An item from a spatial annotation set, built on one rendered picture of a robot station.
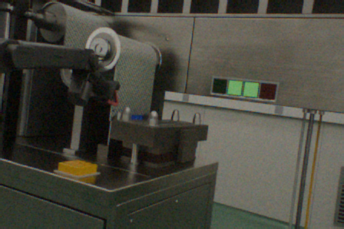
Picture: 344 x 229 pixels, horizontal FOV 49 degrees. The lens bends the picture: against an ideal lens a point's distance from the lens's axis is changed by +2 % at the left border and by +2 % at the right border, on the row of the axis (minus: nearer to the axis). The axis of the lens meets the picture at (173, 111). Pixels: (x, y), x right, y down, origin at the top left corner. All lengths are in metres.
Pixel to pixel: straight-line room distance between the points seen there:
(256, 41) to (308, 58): 0.19
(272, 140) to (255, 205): 0.67
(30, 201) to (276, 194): 2.96
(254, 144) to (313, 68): 2.53
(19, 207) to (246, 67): 0.86
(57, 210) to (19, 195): 0.14
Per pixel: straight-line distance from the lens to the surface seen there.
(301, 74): 1.32
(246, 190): 3.87
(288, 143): 3.71
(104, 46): 1.24
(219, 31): 1.43
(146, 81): 1.38
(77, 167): 0.97
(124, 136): 1.16
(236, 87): 1.37
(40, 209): 1.09
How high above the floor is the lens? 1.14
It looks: 3 degrees down
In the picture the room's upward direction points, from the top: 7 degrees clockwise
